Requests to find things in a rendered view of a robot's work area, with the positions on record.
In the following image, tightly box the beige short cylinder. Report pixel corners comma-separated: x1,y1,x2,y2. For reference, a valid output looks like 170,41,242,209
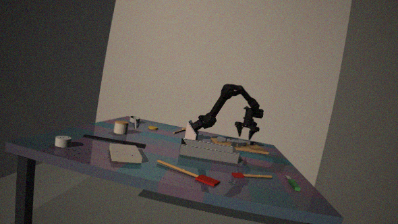
55,136,72,148

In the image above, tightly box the spatula with tan handle and red head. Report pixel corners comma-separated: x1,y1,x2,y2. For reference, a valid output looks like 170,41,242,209
157,159,220,186

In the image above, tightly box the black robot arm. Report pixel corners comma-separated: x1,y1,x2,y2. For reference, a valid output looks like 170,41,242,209
191,84,264,132

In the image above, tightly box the cream cylinder with orange lid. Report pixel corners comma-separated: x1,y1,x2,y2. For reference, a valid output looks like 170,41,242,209
114,121,128,134

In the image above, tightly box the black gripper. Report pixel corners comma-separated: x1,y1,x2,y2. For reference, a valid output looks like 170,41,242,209
235,116,260,140

